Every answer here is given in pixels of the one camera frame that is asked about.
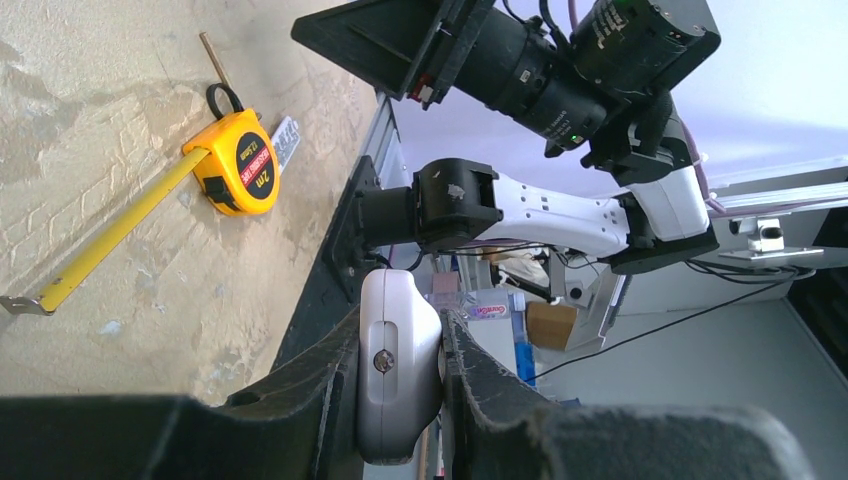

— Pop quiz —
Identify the plastic water bottle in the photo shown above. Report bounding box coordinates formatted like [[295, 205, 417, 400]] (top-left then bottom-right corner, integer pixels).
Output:
[[426, 288, 526, 322]]

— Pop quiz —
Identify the large hex key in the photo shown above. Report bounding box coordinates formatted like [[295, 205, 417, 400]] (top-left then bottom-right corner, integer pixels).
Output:
[[199, 32, 231, 87]]

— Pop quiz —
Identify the yellow tape measure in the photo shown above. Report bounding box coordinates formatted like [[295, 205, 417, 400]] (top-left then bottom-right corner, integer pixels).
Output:
[[1, 83, 279, 316]]

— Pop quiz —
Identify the remote battery cover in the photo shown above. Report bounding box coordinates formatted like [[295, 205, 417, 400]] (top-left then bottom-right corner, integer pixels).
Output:
[[270, 116, 301, 173]]

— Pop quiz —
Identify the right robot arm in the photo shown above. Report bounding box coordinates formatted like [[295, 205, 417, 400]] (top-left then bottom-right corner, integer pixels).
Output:
[[291, 1, 721, 275]]

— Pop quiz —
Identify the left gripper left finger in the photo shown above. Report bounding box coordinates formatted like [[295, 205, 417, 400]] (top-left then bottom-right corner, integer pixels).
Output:
[[1, 312, 361, 479]]

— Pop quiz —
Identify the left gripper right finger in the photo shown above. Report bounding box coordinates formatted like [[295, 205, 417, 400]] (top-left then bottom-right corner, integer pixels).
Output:
[[440, 310, 814, 479]]

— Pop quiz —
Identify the white remote control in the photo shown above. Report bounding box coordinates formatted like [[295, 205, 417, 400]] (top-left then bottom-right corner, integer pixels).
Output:
[[356, 269, 442, 465]]

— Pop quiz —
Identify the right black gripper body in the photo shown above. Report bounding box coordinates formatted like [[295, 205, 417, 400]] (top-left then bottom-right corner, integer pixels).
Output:
[[291, 0, 494, 110]]

